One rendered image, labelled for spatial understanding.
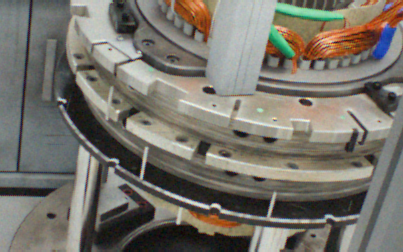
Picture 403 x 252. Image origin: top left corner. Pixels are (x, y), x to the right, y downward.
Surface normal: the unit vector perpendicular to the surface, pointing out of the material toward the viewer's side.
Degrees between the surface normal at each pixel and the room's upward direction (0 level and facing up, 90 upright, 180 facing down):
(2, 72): 90
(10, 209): 0
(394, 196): 90
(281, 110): 0
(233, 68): 90
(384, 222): 90
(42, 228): 0
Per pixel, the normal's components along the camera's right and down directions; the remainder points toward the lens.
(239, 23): 0.33, 0.58
